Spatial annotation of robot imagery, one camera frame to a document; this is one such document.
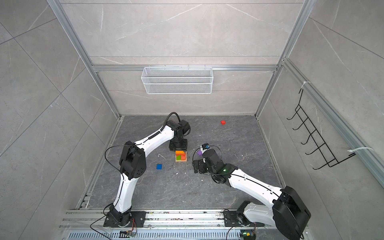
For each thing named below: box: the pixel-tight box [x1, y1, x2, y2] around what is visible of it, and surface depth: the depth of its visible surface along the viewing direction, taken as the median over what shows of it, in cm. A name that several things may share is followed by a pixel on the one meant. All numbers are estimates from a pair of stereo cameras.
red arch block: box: [178, 153, 186, 161], surface depth 96 cm
